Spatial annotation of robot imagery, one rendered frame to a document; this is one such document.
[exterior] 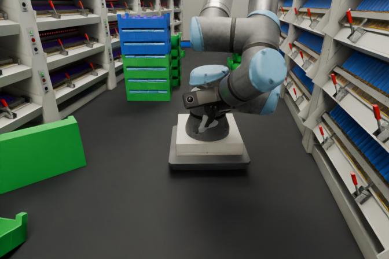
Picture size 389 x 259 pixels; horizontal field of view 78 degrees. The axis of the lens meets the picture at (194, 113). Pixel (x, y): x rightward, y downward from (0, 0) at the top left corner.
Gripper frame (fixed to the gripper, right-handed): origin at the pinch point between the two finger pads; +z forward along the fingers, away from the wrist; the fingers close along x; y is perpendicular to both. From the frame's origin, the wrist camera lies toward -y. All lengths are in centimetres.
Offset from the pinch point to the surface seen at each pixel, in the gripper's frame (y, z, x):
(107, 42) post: -7, 96, 81
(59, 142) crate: -42, 31, 0
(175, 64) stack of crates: 40, 88, 61
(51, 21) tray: -42, 53, 66
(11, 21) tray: -57, 41, 56
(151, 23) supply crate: 11, 51, 70
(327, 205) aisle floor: 35, -15, -39
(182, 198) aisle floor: -6.1, 8.9, -28.5
